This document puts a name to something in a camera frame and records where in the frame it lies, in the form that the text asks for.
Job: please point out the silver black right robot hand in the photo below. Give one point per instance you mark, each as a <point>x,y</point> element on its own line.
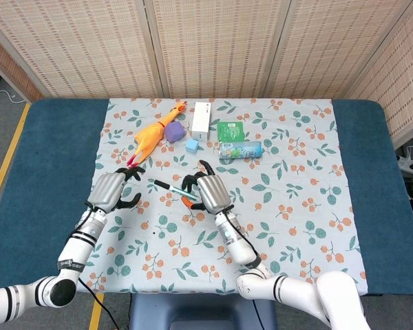
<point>213,194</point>

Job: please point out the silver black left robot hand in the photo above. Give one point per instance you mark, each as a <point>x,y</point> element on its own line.
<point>106,190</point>

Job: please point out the green pen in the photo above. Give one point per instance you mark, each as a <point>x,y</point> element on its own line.
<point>179,190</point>

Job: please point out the black marker cap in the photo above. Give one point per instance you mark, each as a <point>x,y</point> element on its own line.
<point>161,184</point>

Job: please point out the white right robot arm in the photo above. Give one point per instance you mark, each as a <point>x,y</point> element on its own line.
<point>237,244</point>

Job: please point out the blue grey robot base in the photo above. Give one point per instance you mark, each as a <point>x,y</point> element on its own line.
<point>192,313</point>

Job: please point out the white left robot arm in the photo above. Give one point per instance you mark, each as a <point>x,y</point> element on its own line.
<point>75,247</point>

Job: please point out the light blue foam cube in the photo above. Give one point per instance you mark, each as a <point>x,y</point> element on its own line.
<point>192,146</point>

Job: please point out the teal snack tube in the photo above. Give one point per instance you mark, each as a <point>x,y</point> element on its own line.
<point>242,150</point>

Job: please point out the green snack packet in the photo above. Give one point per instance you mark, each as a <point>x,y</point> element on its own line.
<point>231,130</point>

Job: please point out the dark blue table cover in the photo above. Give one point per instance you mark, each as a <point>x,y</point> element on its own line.
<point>48,154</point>

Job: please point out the yellow rubber chicken toy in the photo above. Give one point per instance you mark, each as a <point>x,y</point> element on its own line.
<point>151,135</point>

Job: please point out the floral print tablecloth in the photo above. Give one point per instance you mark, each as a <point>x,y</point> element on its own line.
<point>278,223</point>

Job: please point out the white cardboard box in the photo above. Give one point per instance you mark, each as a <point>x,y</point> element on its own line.
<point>201,122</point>

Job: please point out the purple foam cube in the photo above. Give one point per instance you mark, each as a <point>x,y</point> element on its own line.
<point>174,132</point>

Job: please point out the woven bamboo screen panel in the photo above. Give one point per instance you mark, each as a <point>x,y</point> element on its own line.
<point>89,44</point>
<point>7,68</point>
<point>220,44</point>
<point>406,86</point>
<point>323,51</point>

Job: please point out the white stand foot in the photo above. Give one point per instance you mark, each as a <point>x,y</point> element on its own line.
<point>407,165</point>

